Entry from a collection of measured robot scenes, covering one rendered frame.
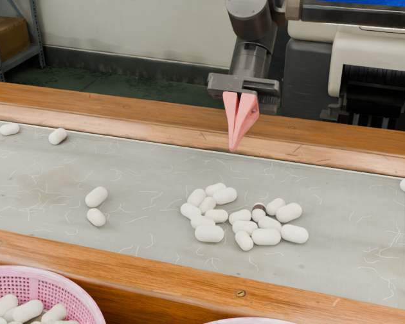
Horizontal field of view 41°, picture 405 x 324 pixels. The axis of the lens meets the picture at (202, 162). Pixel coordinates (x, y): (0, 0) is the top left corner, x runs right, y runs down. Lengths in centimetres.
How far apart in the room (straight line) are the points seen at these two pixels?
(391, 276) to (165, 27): 247
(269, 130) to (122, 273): 40
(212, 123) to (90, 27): 234
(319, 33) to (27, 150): 92
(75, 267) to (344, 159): 45
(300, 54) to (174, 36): 149
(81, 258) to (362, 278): 33
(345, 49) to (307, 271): 70
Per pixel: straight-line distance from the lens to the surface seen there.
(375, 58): 126
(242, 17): 73
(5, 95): 110
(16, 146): 96
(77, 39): 329
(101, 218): 72
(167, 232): 72
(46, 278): 64
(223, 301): 59
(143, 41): 308
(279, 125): 93
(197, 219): 71
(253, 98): 74
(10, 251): 69
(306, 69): 161
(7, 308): 66
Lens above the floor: 119
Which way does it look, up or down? 31 degrees down
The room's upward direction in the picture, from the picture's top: straight up
